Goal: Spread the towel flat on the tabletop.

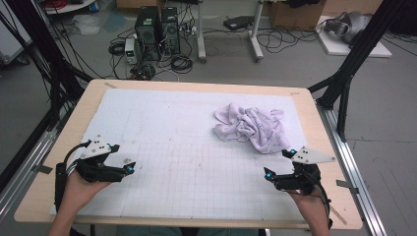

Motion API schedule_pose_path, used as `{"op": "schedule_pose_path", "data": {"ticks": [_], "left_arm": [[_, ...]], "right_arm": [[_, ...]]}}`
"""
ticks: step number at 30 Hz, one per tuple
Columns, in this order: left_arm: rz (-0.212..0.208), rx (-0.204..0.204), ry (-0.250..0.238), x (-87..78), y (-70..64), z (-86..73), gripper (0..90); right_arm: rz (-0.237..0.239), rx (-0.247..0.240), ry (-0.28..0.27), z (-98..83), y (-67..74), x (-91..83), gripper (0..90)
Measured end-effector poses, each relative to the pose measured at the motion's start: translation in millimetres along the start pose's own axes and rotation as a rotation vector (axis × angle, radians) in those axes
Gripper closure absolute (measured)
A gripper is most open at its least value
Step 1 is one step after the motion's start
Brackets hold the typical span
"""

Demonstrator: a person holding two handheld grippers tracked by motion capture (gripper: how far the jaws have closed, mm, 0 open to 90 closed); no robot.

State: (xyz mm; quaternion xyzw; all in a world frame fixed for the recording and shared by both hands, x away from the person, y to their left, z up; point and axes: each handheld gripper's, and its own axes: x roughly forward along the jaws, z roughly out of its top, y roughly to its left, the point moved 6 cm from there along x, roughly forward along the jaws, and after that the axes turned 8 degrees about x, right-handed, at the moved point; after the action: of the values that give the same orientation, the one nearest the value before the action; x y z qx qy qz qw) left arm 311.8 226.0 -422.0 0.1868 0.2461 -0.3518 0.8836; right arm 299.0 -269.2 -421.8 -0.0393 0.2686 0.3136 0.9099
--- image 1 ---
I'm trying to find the white gridded mat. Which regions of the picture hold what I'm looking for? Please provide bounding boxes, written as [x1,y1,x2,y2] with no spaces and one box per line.
[48,88,330,221]

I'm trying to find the white floor board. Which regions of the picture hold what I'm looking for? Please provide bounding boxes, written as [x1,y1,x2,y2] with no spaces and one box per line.
[316,15,393,59]

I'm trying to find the brown cardboard box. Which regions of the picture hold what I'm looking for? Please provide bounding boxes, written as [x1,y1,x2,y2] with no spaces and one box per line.
[268,0,327,31]

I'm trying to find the person's right hand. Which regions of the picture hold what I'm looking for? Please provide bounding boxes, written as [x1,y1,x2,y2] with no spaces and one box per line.
[287,190,329,228]

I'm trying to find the clear plastic sheet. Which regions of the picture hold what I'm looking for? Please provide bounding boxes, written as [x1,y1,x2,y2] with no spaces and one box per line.
[72,14,101,36]

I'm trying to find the white power supply unit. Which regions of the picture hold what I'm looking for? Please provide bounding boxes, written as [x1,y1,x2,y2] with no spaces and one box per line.
[124,37,141,65]

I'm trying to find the person's blue jeans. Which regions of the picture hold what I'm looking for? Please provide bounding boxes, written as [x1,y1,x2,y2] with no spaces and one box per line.
[116,225,260,236]

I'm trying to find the white desk leg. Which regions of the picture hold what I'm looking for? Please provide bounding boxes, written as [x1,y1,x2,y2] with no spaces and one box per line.
[248,0,265,63]
[196,0,208,64]

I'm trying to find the thin wooden stick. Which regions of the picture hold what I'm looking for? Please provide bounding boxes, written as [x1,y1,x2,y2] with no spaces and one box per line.
[324,200,348,226]

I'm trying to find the aluminium rail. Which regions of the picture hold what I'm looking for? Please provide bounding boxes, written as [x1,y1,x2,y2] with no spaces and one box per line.
[0,107,67,224]
[316,101,389,236]

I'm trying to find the hand-held gripper black cable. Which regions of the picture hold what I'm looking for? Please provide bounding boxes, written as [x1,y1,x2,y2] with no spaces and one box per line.
[53,140,91,212]
[308,176,334,229]

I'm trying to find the person's left hand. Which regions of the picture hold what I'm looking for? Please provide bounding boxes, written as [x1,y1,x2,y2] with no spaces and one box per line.
[60,170,112,211]

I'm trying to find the lilac printed towel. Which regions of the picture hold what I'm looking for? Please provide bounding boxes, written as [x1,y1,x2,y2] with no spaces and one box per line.
[211,101,292,155]

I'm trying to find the left hand-held gripper black cable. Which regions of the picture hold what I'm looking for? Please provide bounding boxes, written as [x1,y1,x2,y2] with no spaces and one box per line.
[53,140,91,212]

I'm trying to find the black frame strut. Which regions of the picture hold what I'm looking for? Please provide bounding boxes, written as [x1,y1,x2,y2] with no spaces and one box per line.
[308,0,417,143]
[0,0,94,132]

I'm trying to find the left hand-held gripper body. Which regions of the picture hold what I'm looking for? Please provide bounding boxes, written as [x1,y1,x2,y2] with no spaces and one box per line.
[75,134,127,184]

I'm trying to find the black flat box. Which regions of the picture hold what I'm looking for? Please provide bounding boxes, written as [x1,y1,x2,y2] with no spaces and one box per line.
[223,15,256,31]

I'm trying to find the white cabinet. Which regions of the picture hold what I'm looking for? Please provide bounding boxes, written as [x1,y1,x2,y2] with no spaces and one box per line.
[0,0,33,65]

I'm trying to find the black computer tower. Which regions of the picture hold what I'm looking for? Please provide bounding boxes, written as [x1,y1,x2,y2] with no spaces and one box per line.
[135,5,162,62]
[160,6,181,55]

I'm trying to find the coiled black cable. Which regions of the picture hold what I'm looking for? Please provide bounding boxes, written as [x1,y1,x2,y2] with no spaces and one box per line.
[107,38,127,57]
[170,55,195,75]

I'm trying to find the grey bag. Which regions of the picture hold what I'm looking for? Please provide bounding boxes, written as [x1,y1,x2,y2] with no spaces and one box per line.
[324,10,373,44]

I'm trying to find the loose black floor cables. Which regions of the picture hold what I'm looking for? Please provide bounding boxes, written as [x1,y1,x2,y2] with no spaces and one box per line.
[256,29,320,54]

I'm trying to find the white round table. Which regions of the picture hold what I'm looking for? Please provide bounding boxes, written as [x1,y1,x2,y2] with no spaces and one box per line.
[43,0,96,16]

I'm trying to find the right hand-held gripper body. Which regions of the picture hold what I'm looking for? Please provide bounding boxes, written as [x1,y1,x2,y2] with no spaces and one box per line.
[273,146,336,196]

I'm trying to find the right hand-held gripper black cable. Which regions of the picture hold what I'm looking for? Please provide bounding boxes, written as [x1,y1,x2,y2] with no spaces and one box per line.
[308,176,334,229]

